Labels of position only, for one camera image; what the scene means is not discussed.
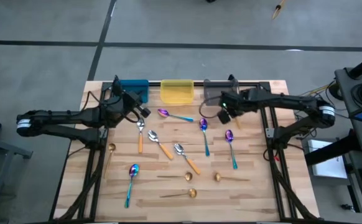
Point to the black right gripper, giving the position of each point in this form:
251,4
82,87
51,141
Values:
235,99

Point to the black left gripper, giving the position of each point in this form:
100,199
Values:
128,102

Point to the slender gold spoon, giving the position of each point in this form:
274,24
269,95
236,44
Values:
217,177
193,193
112,147
188,176

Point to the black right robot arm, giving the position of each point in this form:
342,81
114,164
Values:
286,101

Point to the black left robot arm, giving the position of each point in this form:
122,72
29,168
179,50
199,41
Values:
59,115

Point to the blue plastic bin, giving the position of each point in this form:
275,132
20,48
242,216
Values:
137,85

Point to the grey plastic bin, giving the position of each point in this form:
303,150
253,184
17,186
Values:
213,88

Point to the yellow plastic bin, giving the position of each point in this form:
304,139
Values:
177,91

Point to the small red tag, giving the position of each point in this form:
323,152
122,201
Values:
276,158

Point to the wooden stick with black band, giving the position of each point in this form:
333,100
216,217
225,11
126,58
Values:
275,13

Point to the black round base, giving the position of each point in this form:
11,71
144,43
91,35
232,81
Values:
335,91

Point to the white box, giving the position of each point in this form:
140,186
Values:
327,161

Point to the grey equipment cart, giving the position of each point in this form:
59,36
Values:
347,93

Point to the grey metal side table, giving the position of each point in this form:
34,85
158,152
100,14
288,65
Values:
0,146

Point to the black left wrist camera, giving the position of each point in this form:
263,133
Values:
145,112

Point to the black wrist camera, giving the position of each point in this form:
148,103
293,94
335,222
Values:
145,112
224,117

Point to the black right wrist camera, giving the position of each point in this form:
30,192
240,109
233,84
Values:
224,117

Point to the black aluminium table frame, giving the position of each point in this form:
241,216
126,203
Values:
154,83

